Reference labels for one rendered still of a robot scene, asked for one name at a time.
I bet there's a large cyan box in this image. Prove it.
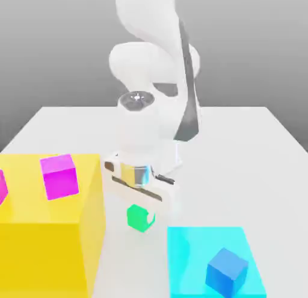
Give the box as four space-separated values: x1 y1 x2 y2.
167 226 267 298

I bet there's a small magenta cube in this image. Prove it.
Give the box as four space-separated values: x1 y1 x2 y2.
39 154 80 201

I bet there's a small blue cube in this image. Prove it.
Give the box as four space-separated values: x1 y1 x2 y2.
205 247 249 298

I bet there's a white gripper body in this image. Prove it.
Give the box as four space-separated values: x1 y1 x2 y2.
107 174 180 218

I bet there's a small pink cube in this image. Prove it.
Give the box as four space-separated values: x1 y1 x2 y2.
0 169 9 205

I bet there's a small green cube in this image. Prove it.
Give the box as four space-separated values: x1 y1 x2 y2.
126 203 156 233

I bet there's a large yellow box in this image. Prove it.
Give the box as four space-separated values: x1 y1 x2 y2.
0 153 107 298

